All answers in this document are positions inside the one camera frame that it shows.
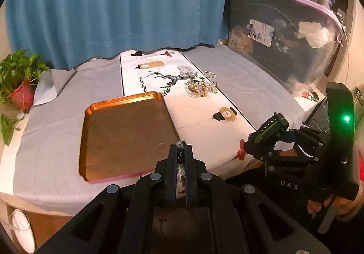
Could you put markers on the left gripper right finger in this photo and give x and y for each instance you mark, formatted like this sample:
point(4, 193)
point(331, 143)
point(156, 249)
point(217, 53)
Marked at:
point(190, 176)

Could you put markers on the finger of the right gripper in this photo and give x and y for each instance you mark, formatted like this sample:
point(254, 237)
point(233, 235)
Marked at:
point(271, 130)

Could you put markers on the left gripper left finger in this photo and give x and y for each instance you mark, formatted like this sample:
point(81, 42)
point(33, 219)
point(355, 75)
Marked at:
point(170, 179)

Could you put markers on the person's right hand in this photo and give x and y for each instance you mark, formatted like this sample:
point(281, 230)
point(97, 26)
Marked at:
point(346, 209)

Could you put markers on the orange metal tray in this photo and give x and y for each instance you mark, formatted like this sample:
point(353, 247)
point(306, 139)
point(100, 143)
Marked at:
point(125, 137)

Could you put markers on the white deer print runner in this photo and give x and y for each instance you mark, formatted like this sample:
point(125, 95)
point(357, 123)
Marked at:
point(211, 124)

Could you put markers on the clear storage bin purple lid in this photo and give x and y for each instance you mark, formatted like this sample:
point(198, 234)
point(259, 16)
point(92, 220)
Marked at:
point(294, 41)

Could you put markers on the grey tablecloth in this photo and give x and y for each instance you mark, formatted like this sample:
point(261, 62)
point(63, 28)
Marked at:
point(39, 169)

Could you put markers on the green potted plant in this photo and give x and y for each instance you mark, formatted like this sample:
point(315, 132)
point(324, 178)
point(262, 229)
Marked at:
point(20, 74)

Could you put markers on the blue curtain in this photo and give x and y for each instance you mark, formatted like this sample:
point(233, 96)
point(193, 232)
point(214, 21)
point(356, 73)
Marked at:
point(67, 33)

